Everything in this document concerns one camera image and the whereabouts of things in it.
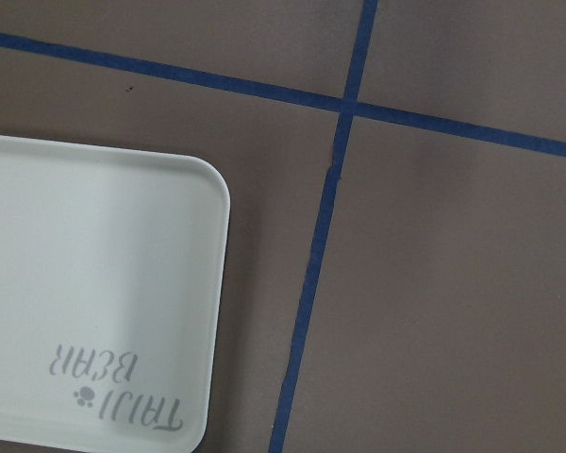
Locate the cream bear print tray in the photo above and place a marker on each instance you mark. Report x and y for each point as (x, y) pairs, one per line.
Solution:
(111, 269)

